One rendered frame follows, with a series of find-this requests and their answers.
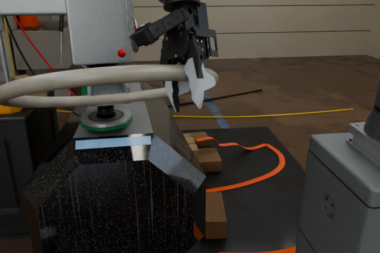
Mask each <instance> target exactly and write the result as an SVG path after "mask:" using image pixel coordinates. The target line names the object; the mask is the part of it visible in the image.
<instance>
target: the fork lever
mask: <svg viewBox="0 0 380 253"><path fill-rule="evenodd" d="M118 65H119V63H114V66H118ZM84 68H90V66H89V65H85V66H84ZM87 91H88V96H93V95H103V94H116V93H130V92H131V90H130V87H129V85H128V83H122V84H108V85H96V86H87ZM118 104H131V102H128V103H111V104H101V105H95V106H89V107H98V106H110V105H118Z"/></svg>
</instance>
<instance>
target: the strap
mask: <svg viewBox="0 0 380 253"><path fill-rule="evenodd" d="M207 139H213V140H214V142H215V143H216V144H218V145H220V146H231V145H238V144H237V143H223V144H219V143H218V142H217V141H216V140H215V139H214V138H212V137H204V138H198V139H195V140H196V141H197V142H198V141H204V140H207ZM239 146H240V145H239ZM265 146H267V147H268V148H270V149H272V150H273V151H274V152H275V153H276V154H277V155H278V157H279V165H278V166H277V167H276V168H275V169H274V170H273V171H271V172H270V173H268V174H266V175H263V176H261V177H258V178H255V179H252V180H249V181H246V182H242V183H239V184H234V185H229V186H223V187H217V188H213V189H207V190H206V192H218V191H224V190H230V189H235V188H238V187H242V186H247V185H250V184H253V183H256V182H259V181H262V180H265V179H267V178H269V177H271V176H273V175H275V174H277V173H278V172H280V171H281V170H282V169H283V167H284V165H285V158H284V156H283V154H282V153H281V152H280V151H279V150H277V149H276V148H275V147H272V146H271V145H270V144H265V143H264V144H261V145H258V146H255V147H249V148H247V147H243V148H245V149H247V150H255V149H259V148H262V147H265ZM295 251H296V247H291V248H287V249H283V250H277V251H269V252H254V253H295ZM219 253H241V252H219Z"/></svg>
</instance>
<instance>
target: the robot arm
mask: <svg viewBox="0 0 380 253"><path fill-rule="evenodd" d="M159 2H161V3H163V9H164V10H165V11H167V12H170V13H169V14H167V15H165V16H164V17H162V18H160V19H158V20H156V21H155V22H153V23H151V22H149V23H147V24H142V25H141V26H140V27H139V28H137V29H136V32H135V33H133V34H131V36H132V38H133V39H134V41H135V43H136V45H137V47H140V46H143V45H145V46H148V45H151V44H154V43H155V42H156V41H157V40H159V37H160V36H161V35H163V34H164V39H163V41H162V49H161V59H160V64H174V65H175V64H176V65H180V64H185V66H184V70H185V74H186V75H187V77H188V79H189V81H163V85H164V86H165V88H166V92H167V95H168V97H169V100H170V102H171V104H172V106H173V108H174V110H175V112H179V97H178V96H180V95H182V94H185V93H187V92H189V90H191V100H192V102H193V103H194V104H195V106H196V107H197V109H198V110H199V109H201V107H202V103H203V100H204V91H206V90H208V89H211V88H213V87H215V84H216V82H215V78H214V77H213V76H212V75H210V74H208V73H207V72H206V71H205V68H204V64H203V60H206V59H208V58H209V55H210V56H216V57H218V46H217V37H216V31H215V30H211V29H209V26H208V16H207V10H206V3H203V2H200V0H159ZM165 33H166V34H165ZM210 37H213V38H214V42H215V51H214V50H212V48H211V44H210ZM207 39H208V40H207ZM208 46H209V47H208ZM178 62H180V64H177V63H178ZM364 132H365V133H366V134H367V135H368V136H369V137H371V138H372V139H375V140H377V141H379V142H380V73H379V80H378V86H377V93H376V96H375V103H374V108H373V110H372V112H371V114H370V115H369V117H368V118H367V120H366V122H365V124H364Z"/></svg>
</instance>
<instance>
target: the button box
mask: <svg viewBox="0 0 380 253"><path fill-rule="evenodd" d="M126 18H127V35H128V36H131V34H133V33H134V32H135V25H134V14H133V0H126Z"/></svg>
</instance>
